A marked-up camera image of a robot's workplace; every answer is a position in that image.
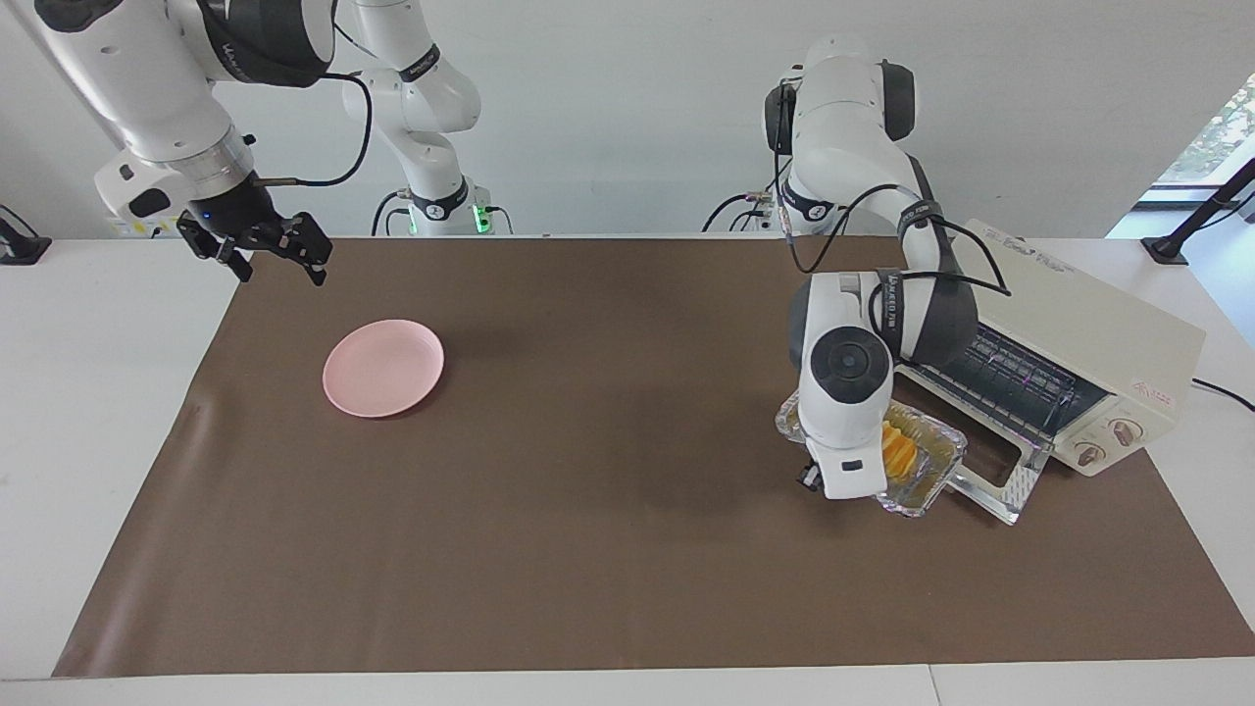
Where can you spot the sliced yellow bread loaf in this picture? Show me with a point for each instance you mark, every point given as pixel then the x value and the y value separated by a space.
pixel 900 451

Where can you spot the cream white toaster oven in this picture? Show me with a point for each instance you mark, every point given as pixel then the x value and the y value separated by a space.
pixel 1108 333

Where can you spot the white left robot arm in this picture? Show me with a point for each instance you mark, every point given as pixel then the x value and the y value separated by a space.
pixel 848 373

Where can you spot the small black table clamp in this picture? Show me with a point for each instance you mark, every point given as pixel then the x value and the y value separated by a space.
pixel 20 247

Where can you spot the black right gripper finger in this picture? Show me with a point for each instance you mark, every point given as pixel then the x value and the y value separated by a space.
pixel 314 250
pixel 233 260

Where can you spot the silver glass oven door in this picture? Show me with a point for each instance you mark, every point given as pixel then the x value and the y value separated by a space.
pixel 1020 480

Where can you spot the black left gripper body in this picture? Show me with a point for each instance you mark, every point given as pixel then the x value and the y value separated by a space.
pixel 810 477

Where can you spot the brown paper table mat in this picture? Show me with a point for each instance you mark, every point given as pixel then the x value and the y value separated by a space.
pixel 588 549

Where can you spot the aluminium foil tray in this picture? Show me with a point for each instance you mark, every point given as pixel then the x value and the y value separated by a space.
pixel 931 471

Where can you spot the window with green outside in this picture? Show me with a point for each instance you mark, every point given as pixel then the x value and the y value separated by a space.
pixel 1216 137

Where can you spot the pink round plate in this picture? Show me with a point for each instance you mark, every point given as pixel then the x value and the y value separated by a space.
pixel 382 368

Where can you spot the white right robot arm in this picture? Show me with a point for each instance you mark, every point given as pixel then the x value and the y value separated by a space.
pixel 157 88

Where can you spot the beige oven knob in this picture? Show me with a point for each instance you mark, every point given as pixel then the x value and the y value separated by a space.
pixel 1090 454
pixel 1126 431

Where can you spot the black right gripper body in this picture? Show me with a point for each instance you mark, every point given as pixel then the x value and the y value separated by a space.
pixel 240 221

